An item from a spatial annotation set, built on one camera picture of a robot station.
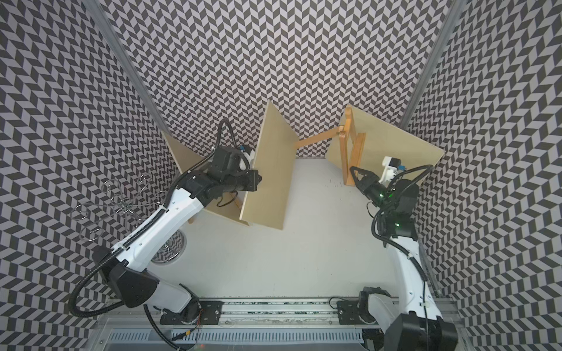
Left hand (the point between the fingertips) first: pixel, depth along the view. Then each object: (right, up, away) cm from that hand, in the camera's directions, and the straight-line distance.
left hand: (260, 180), depth 74 cm
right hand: (+30, +2, -3) cm, 31 cm away
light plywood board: (+4, +8, +10) cm, 14 cm away
